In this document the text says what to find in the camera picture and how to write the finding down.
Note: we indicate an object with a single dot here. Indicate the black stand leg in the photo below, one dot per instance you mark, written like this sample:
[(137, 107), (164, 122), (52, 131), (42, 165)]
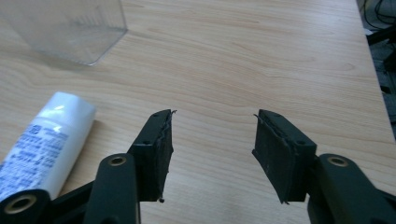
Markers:
[(383, 34)]

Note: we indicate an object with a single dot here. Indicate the white tube with blue print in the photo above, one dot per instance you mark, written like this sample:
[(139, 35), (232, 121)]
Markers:
[(40, 149)]

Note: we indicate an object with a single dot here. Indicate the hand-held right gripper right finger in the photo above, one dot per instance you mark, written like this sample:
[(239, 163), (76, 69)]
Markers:
[(288, 161)]

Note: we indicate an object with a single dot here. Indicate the clear plastic container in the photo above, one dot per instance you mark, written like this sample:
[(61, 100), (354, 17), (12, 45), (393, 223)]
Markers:
[(71, 28)]

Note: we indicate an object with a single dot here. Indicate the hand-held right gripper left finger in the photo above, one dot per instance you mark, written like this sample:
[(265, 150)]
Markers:
[(152, 161)]

